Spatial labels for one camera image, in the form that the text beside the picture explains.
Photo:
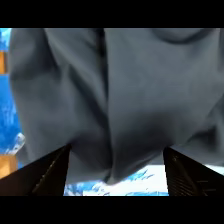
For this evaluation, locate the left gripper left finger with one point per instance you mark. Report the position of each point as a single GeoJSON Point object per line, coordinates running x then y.
{"type": "Point", "coordinates": [43, 176]}

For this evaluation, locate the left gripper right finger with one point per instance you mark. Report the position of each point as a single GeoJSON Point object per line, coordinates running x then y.
{"type": "Point", "coordinates": [190, 176]}

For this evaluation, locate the grey shirt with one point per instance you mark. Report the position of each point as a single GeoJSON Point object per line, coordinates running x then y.
{"type": "Point", "coordinates": [126, 93]}

